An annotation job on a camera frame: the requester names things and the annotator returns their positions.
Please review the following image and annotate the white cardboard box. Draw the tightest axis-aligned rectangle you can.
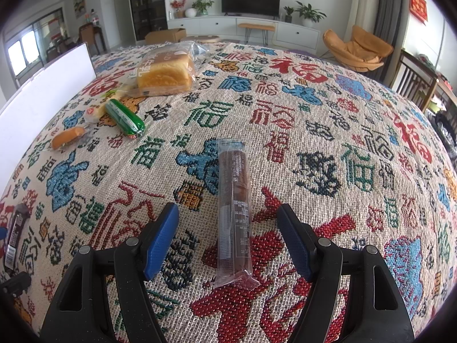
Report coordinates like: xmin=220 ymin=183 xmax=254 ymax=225
xmin=0 ymin=42 xmax=97 ymax=201

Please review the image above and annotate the large potted plant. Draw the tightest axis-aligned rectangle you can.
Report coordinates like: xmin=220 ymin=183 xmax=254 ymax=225
xmin=294 ymin=1 xmax=327 ymax=27

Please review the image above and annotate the orange sausage packet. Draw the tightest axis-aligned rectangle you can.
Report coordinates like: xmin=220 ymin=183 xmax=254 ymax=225
xmin=50 ymin=126 xmax=90 ymax=151

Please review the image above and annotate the dark glass display cabinet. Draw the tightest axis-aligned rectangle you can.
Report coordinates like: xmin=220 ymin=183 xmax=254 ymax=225
xmin=127 ymin=0 xmax=168 ymax=41

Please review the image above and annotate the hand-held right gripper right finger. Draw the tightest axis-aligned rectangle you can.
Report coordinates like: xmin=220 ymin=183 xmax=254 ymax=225
xmin=276 ymin=203 xmax=416 ymax=343

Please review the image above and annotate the orange lounge chair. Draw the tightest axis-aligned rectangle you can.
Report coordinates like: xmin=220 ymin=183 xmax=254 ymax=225
xmin=322 ymin=25 xmax=394 ymax=72

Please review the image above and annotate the green sausage packet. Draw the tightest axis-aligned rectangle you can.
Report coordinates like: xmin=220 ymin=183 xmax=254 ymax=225
xmin=105 ymin=98 xmax=146 ymax=139

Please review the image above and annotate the round wooden platform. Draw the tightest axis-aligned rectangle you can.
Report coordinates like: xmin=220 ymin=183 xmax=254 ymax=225
xmin=180 ymin=34 xmax=220 ymax=43

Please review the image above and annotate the dark wooden chair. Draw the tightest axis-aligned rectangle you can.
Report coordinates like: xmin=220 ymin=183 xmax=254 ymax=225
xmin=389 ymin=49 xmax=440 ymax=111

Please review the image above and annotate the pale sausage packet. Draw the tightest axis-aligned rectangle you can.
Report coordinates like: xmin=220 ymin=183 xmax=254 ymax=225
xmin=84 ymin=105 xmax=108 ymax=124

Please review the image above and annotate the cluttered wooden table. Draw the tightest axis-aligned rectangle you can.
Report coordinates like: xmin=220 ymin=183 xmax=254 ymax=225
xmin=425 ymin=53 xmax=457 ymax=143

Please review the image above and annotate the dark purple snack bar packet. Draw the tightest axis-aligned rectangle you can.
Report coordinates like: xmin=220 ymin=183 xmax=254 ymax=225
xmin=3 ymin=203 xmax=32 ymax=268

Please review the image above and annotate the black television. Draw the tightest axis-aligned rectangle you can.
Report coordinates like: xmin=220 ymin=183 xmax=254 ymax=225
xmin=221 ymin=0 xmax=281 ymax=17

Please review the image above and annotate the balcony glass door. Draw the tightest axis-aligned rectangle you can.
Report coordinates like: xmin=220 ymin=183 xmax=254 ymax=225
xmin=3 ymin=7 xmax=70 ymax=79

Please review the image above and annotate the white television cabinet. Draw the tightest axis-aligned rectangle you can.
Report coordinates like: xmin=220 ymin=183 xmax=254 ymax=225
xmin=166 ymin=14 xmax=320 ymax=51

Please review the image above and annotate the covered standing air conditioner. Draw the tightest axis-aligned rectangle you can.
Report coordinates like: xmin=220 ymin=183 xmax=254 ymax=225
xmin=344 ymin=0 xmax=382 ymax=41

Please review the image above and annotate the red flower arrangement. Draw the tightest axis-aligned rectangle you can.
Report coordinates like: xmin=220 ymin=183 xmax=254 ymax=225
xmin=169 ymin=0 xmax=188 ymax=18

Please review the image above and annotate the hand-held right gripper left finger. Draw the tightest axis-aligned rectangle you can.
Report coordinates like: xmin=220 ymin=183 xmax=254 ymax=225
xmin=39 ymin=202 xmax=180 ymax=343

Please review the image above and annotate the red wall hanging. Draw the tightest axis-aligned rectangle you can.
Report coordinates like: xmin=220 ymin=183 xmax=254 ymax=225
xmin=409 ymin=0 xmax=429 ymax=25

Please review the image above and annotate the printed blanket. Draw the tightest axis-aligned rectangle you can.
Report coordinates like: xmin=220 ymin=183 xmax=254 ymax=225
xmin=0 ymin=41 xmax=457 ymax=343

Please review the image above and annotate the wooden bench with metal legs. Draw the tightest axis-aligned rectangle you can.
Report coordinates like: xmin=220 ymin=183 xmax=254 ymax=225
xmin=237 ymin=23 xmax=276 ymax=43

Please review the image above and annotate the green plant in vase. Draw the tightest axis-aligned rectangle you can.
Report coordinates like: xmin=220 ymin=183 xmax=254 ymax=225
xmin=192 ymin=0 xmax=215 ymax=17

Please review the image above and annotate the long brown snack bar packet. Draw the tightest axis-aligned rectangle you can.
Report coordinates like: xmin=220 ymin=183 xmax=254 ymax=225
xmin=214 ymin=139 xmax=261 ymax=290

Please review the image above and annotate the brown cardboard box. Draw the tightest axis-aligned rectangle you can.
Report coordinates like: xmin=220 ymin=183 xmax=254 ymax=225
xmin=145 ymin=28 xmax=187 ymax=45

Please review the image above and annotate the bread loaf packet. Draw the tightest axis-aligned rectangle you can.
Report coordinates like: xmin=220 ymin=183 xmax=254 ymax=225
xmin=129 ymin=41 xmax=209 ymax=98

